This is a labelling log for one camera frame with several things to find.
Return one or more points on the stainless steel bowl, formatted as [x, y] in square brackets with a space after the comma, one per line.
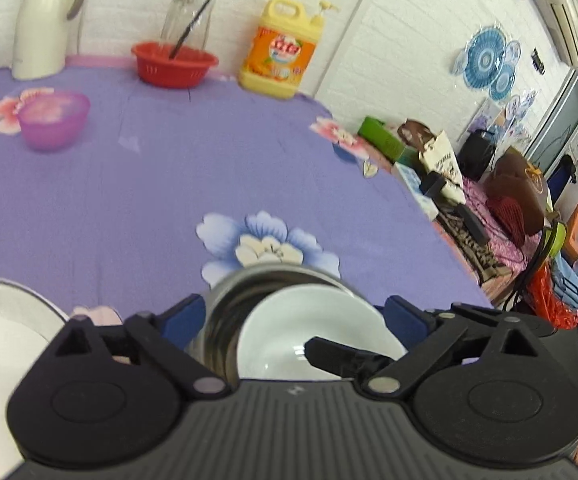
[230, 302]

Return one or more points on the purple plastic bowl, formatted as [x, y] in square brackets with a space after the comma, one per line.
[51, 122]

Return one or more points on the white thermos jug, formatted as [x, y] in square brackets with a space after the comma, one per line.
[41, 37]

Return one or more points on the cream tote bag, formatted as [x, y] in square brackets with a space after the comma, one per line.
[438, 155]

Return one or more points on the purple floral tablecloth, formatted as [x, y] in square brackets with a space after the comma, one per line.
[166, 192]

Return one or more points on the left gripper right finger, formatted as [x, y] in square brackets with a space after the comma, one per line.
[429, 338]

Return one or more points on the brown bag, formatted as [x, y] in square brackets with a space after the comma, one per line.
[513, 176]

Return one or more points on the red plastic basket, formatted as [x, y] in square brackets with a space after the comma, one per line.
[185, 71]

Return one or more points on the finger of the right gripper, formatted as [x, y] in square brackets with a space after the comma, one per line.
[348, 362]

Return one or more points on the yellow detergent bottle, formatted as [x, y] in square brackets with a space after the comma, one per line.
[282, 48]

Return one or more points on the blue paper fan decoration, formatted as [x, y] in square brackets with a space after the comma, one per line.
[485, 56]

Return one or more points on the white red-patterned bowl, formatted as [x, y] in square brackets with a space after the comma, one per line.
[271, 341]

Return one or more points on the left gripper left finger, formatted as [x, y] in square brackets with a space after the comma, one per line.
[163, 339]

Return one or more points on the green box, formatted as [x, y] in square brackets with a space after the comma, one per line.
[381, 138]

